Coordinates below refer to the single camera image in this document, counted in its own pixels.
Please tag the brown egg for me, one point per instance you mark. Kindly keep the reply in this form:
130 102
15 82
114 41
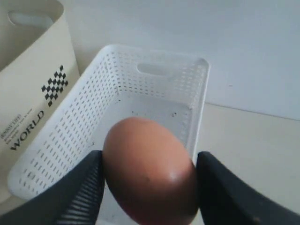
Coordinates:
149 173

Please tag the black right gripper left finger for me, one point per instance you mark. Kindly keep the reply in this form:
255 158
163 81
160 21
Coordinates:
74 200

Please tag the white perforated plastic basket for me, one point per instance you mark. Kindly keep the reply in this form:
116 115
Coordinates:
120 82

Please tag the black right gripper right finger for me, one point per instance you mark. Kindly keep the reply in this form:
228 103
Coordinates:
224 199

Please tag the cream plastic storage bin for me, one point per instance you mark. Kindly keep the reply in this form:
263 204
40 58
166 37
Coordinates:
37 70

